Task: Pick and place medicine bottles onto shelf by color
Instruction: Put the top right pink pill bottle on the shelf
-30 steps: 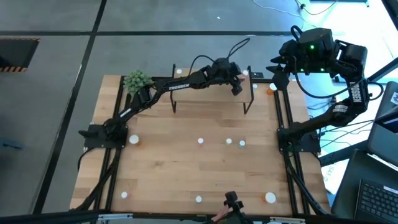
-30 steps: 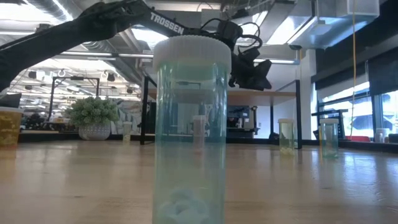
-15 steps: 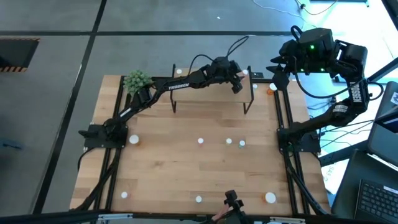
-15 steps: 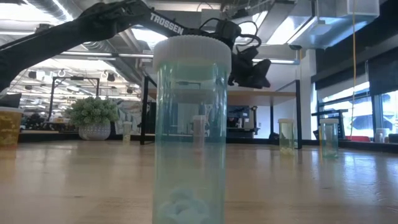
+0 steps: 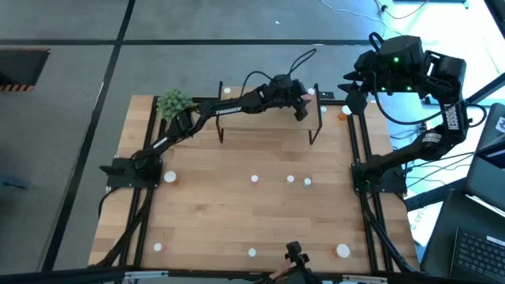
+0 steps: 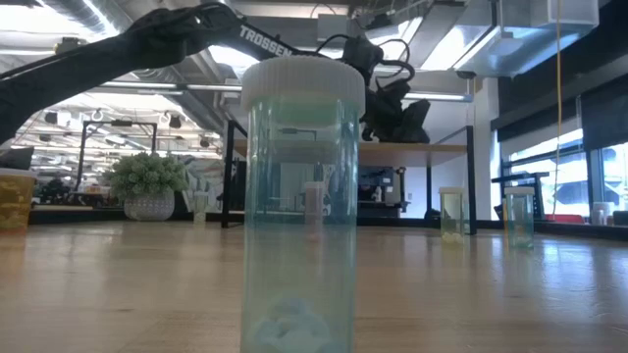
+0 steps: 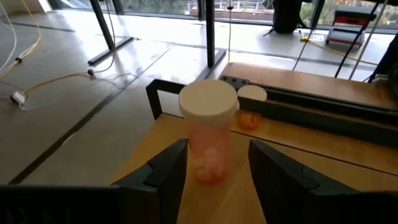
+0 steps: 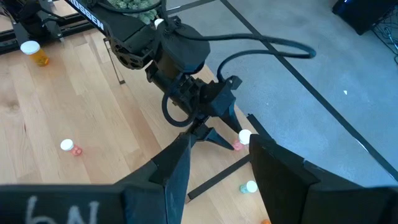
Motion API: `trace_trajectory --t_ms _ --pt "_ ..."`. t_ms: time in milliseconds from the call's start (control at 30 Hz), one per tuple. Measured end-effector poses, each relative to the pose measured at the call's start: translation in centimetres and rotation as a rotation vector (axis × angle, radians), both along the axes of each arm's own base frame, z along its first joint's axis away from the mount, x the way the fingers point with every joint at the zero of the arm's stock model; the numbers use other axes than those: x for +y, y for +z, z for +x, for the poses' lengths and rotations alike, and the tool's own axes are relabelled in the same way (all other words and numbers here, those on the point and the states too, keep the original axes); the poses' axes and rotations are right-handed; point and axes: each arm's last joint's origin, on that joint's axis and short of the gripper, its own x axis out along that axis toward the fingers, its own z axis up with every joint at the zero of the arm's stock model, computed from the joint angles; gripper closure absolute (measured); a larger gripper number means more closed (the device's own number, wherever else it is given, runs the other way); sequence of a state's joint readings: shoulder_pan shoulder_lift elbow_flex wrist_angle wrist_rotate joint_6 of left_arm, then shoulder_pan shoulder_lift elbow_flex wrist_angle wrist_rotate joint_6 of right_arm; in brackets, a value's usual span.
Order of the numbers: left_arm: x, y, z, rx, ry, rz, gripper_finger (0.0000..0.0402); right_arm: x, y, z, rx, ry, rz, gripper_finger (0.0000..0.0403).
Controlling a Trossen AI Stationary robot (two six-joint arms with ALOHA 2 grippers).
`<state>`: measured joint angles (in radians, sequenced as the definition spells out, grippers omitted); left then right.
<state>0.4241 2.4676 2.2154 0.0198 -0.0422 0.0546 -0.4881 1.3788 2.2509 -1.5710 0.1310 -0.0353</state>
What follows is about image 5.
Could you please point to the grey laptop with sticker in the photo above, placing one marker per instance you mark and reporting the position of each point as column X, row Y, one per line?
column 485, row 173

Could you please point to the white cup lower left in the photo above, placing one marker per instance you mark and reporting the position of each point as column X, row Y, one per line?
column 158, row 247

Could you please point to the black metal desk leg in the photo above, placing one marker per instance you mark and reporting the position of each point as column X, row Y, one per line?
column 434, row 197
column 489, row 88

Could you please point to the silver metal bracket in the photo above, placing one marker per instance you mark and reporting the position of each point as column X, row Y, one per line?
column 146, row 274
column 365, row 279

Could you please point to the small clear medicine bottle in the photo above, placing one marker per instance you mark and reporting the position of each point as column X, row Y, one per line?
column 323, row 109

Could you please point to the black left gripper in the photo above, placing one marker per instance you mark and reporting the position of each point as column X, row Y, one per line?
column 288, row 92

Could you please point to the person's hand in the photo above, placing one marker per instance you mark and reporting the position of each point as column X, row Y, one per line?
column 282, row 272

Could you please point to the yellow medicine bottle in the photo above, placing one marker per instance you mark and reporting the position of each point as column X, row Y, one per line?
column 227, row 90
column 290, row 179

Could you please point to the wide amber medicine bottle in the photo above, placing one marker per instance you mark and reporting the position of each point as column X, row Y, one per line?
column 344, row 114
column 343, row 251
column 170, row 176

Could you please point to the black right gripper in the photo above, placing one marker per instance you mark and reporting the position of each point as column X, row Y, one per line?
column 375, row 79

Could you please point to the green succulent in patterned pot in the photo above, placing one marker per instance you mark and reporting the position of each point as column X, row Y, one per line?
column 173, row 104

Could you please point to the white printed paper sheet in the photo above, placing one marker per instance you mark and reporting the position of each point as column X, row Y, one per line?
column 422, row 229

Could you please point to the wooden shelf black metal legs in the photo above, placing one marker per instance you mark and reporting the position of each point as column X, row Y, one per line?
column 272, row 120

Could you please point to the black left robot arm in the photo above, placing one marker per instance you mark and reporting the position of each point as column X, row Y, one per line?
column 229, row 110

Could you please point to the black laptop with keyboard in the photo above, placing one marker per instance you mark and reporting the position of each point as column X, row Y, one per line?
column 477, row 256

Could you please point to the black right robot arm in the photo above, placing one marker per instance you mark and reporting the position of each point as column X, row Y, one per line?
column 453, row 118

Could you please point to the black aluminium rig frame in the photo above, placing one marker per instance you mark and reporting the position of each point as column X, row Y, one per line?
column 153, row 118

